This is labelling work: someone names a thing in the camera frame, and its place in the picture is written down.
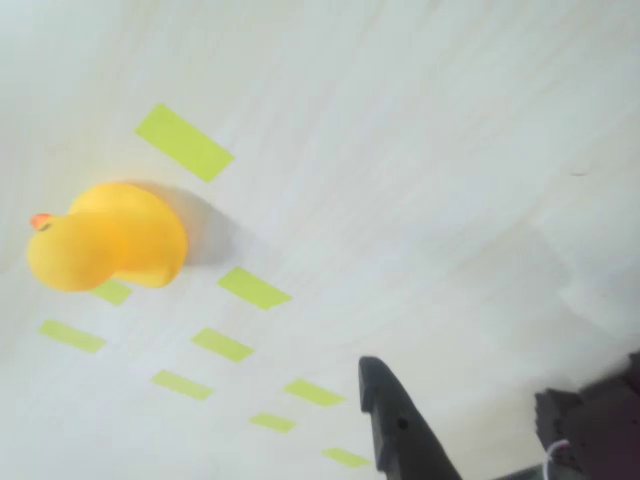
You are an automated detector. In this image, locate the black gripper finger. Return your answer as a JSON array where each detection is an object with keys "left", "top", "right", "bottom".
[{"left": 357, "top": 355, "right": 462, "bottom": 480}]

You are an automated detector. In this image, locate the yellow rubber duck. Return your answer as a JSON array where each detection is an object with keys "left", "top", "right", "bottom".
[{"left": 26, "top": 182, "right": 190, "bottom": 294}]

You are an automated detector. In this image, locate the yellow-green tape strip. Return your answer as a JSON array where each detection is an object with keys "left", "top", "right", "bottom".
[
  {"left": 248, "top": 412, "right": 298, "bottom": 435},
  {"left": 320, "top": 447, "right": 373, "bottom": 470},
  {"left": 88, "top": 279, "right": 134, "bottom": 308},
  {"left": 134, "top": 102, "right": 237, "bottom": 184},
  {"left": 216, "top": 265, "right": 294, "bottom": 312},
  {"left": 37, "top": 319, "right": 108, "bottom": 355},
  {"left": 150, "top": 369, "right": 216, "bottom": 403},
  {"left": 283, "top": 378, "right": 347, "bottom": 409},
  {"left": 190, "top": 327, "right": 256, "bottom": 364}
]

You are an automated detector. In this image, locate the thin white wire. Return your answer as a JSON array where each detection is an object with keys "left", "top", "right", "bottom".
[{"left": 543, "top": 438, "right": 572, "bottom": 480}]

